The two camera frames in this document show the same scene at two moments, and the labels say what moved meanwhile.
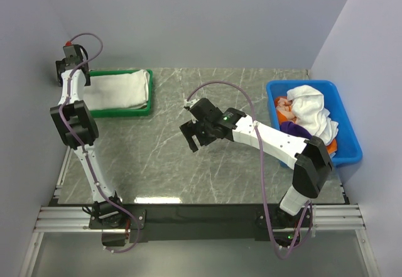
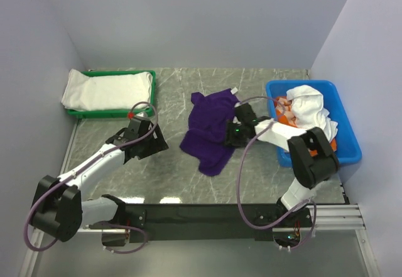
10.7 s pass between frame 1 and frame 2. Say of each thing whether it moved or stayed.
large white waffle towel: stayed
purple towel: moved
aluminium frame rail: stayed
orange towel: stayed
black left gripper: moved
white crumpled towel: stayed
